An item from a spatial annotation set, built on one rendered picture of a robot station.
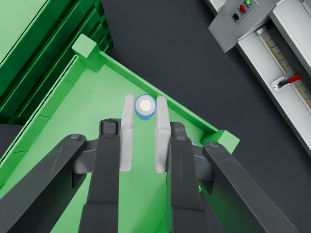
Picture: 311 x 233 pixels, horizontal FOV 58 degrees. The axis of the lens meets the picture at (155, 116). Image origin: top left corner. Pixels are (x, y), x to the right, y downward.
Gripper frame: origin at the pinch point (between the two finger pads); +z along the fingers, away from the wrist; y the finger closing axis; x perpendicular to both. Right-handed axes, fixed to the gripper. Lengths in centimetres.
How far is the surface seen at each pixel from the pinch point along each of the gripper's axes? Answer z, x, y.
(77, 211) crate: 10.2, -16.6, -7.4
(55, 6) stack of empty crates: 27.0, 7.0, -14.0
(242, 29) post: 55, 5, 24
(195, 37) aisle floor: 71, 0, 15
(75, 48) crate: 11.1, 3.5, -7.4
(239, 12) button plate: 52, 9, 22
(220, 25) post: 64, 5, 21
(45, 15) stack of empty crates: 25.4, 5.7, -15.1
